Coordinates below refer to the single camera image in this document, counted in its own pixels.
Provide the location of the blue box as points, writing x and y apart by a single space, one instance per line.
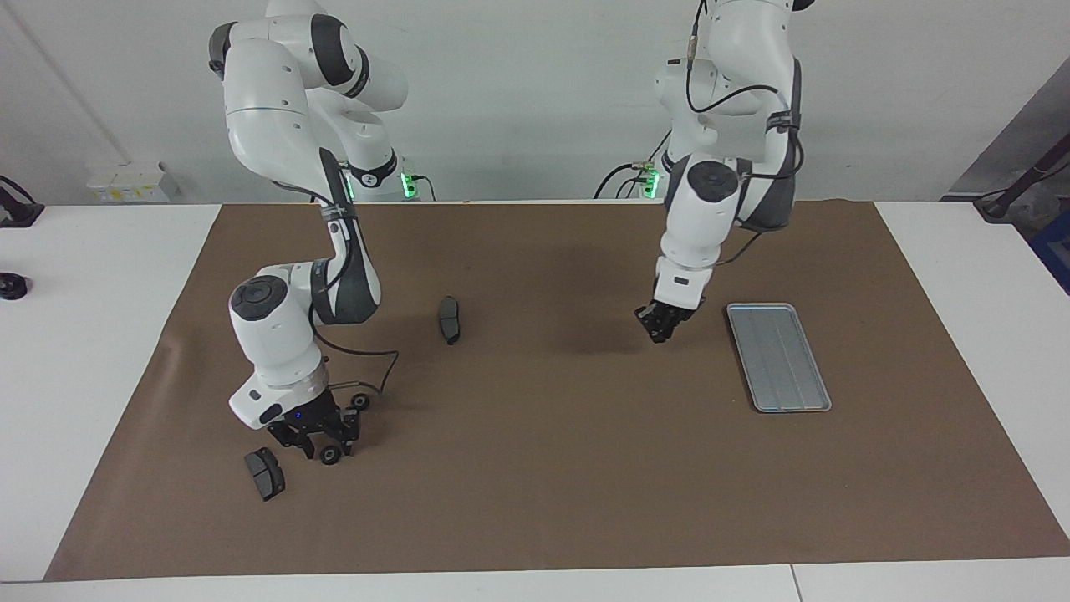
1057 251

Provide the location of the silver ribbed metal tray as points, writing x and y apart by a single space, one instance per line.
777 359

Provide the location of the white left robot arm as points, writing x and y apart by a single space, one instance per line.
694 217

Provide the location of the black round knob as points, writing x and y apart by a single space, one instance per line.
12 287

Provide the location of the dark metal stand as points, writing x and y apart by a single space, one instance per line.
999 205

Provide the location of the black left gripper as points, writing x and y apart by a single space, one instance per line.
669 313

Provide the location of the dark grey partition panel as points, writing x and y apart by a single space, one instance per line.
1036 134

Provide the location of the brown paper table mat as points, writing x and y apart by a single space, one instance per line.
543 468

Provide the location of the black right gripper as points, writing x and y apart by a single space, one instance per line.
313 418

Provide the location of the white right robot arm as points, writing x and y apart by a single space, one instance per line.
267 100

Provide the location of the long dark grey brake pad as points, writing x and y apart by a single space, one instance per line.
450 319

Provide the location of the black clamp mount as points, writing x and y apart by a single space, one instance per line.
17 213

